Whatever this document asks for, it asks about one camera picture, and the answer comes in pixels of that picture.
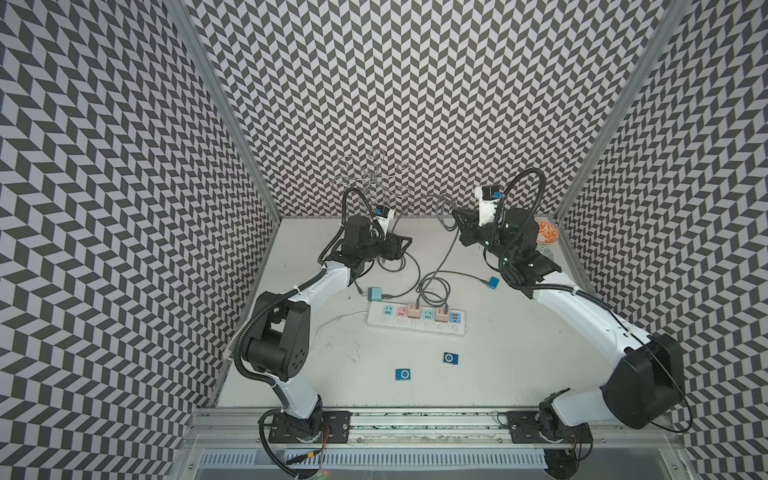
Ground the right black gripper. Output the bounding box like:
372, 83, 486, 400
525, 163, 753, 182
453, 206, 515, 263

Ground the pink charger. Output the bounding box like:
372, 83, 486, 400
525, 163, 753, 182
435, 306, 450, 323
407, 303, 422, 319

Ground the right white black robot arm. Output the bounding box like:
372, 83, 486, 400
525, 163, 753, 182
451, 167, 692, 443

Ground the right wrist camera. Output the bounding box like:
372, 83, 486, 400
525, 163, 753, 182
474, 184, 503, 227

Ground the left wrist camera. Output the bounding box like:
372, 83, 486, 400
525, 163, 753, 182
373, 204, 397, 233

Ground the white colourful power strip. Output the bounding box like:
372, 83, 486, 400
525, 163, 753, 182
366, 301, 467, 336

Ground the teal usb charger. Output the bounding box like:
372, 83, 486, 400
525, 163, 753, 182
367, 287, 383, 302

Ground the blue mp3 player middle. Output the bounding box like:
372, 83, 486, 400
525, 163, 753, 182
443, 352, 459, 365

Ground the orange patterned bowl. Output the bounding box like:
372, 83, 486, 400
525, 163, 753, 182
536, 220, 560, 245

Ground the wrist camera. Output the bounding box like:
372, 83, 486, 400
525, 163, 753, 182
373, 204, 397, 233
474, 184, 503, 227

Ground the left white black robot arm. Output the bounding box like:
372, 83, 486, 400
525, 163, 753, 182
231, 187, 412, 442

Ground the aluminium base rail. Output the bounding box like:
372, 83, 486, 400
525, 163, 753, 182
180, 407, 675, 449

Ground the chrome wire cup stand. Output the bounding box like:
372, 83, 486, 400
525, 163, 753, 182
335, 149, 413, 212

